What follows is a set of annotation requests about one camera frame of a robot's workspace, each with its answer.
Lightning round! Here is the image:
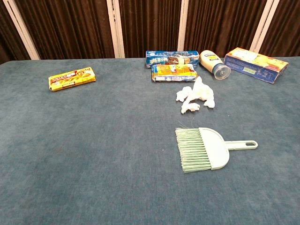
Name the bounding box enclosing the large white tissue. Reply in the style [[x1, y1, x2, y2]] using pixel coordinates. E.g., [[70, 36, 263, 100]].
[[184, 75, 216, 109]]

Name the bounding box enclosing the large blue yellow box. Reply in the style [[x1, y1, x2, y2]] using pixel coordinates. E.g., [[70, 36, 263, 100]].
[[224, 47, 289, 84]]

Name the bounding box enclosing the white screen frame post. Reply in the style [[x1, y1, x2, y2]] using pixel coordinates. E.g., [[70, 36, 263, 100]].
[[249, 0, 281, 53], [2, 0, 41, 60], [106, 0, 126, 59], [177, 0, 189, 52]]

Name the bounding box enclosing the brown curtain panel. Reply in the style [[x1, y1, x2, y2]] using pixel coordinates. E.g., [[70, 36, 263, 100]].
[[183, 0, 268, 58], [14, 0, 115, 60], [118, 0, 182, 59], [0, 0, 31, 65], [258, 0, 300, 58]]

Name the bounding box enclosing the small white tissue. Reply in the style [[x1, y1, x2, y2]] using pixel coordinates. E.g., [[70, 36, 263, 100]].
[[180, 102, 201, 114], [175, 86, 193, 103]]

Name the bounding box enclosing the blue Oreo cookie box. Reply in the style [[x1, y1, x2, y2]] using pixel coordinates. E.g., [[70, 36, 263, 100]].
[[145, 50, 200, 69]]

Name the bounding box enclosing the yellow red snack box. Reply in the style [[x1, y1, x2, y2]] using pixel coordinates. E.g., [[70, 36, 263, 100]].
[[48, 67, 97, 92]]

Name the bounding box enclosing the yellow blue biscuit pack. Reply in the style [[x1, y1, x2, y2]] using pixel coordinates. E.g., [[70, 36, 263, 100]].
[[151, 63, 199, 83]]

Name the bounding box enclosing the white mayonnaise squeeze bottle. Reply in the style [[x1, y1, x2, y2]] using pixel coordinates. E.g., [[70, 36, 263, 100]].
[[199, 50, 232, 81]]

